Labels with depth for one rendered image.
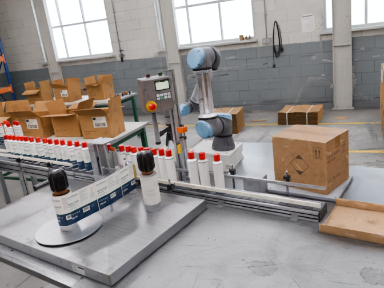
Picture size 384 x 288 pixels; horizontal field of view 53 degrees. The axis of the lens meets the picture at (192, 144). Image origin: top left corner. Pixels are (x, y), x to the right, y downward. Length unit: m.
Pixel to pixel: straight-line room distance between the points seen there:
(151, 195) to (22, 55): 9.02
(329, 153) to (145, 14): 6.81
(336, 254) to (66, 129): 3.21
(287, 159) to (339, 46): 5.31
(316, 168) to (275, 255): 0.57
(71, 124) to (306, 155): 2.76
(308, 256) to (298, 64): 6.01
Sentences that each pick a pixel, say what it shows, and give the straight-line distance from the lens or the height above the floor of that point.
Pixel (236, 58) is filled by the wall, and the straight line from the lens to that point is 7.64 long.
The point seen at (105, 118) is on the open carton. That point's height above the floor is 0.98.
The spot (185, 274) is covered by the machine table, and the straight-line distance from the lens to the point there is 1.54.
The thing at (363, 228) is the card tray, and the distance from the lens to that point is 1.78.
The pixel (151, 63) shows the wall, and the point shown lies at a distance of 8.42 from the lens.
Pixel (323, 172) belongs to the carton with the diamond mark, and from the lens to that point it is 1.97.
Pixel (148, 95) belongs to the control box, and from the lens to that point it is 2.13.
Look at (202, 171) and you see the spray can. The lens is 2.02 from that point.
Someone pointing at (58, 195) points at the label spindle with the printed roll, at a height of 1.06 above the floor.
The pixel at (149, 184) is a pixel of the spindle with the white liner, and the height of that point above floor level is 1.02.
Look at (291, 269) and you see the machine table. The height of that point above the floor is 0.83.
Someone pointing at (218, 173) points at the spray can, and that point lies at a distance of 1.97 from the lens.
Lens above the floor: 1.71
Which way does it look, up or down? 17 degrees down
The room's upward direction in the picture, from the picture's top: 8 degrees counter-clockwise
